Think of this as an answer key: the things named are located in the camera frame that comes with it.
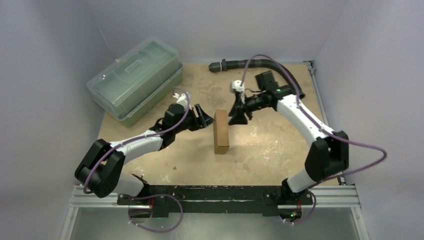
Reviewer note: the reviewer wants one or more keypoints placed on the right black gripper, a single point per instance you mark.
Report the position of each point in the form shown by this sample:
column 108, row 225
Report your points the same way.
column 245, row 108

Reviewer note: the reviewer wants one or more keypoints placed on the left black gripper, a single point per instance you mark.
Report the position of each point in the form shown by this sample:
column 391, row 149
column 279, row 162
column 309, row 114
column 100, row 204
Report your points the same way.
column 202, row 120

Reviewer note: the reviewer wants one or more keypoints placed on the brown cardboard box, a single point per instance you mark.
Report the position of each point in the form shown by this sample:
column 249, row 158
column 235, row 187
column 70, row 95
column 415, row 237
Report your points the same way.
column 221, row 132

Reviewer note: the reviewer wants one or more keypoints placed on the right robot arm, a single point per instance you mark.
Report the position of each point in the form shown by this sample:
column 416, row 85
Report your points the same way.
column 326, row 156

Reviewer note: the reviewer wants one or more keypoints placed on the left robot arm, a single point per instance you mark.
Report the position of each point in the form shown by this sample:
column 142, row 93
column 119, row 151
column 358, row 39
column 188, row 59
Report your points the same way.
column 100, row 171

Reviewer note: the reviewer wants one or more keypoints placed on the clear plastic storage box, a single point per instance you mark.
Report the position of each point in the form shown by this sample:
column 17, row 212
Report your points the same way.
column 138, row 80

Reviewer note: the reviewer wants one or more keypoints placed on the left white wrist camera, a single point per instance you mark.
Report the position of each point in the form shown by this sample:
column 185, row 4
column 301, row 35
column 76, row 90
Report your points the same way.
column 181, row 99

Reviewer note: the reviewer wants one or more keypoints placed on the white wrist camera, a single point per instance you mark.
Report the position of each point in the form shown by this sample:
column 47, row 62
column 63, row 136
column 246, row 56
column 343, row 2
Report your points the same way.
column 181, row 99
column 238, row 87

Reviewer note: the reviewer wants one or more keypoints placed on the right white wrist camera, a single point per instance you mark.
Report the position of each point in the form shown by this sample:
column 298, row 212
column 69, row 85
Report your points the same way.
column 238, row 87

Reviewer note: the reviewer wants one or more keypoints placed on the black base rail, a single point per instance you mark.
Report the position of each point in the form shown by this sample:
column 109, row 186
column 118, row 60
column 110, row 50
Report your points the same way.
column 267, row 200

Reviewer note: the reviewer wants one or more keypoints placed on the aluminium frame profile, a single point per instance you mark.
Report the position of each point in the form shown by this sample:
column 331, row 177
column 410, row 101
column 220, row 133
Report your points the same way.
column 334, row 215

